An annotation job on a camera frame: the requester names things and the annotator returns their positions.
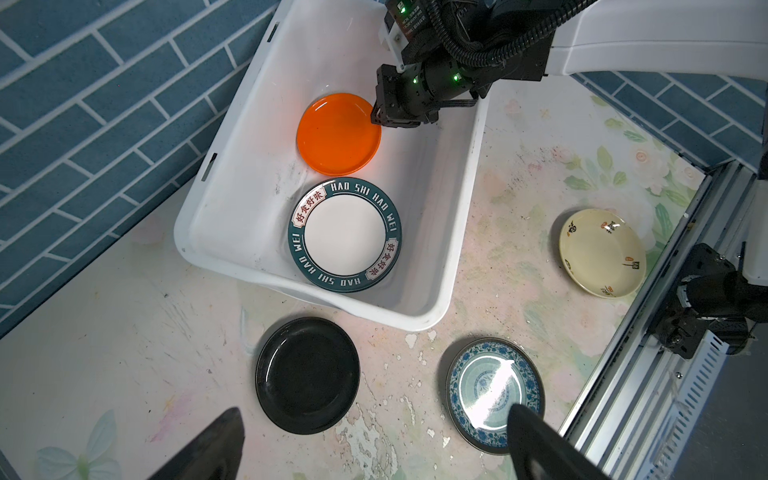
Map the green rim plate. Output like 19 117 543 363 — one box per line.
287 177 403 294

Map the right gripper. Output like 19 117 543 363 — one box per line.
370 56 479 128

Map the cream yellow plate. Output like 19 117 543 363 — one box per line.
558 209 647 299

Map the black round plate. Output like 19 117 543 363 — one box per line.
255 317 361 435

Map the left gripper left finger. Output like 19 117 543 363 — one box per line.
150 407 245 480

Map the white plastic bin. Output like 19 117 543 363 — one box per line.
174 1 488 331

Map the orange round plate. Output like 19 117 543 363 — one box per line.
296 93 382 177

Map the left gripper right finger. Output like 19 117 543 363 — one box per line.
507 404 609 480

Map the aluminium rail frame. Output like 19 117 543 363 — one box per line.
561 163 767 479

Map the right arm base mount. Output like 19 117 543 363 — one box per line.
649 243 767 359

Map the green patterned small plate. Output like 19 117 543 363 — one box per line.
446 337 546 455

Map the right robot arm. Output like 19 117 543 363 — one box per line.
371 1 767 286

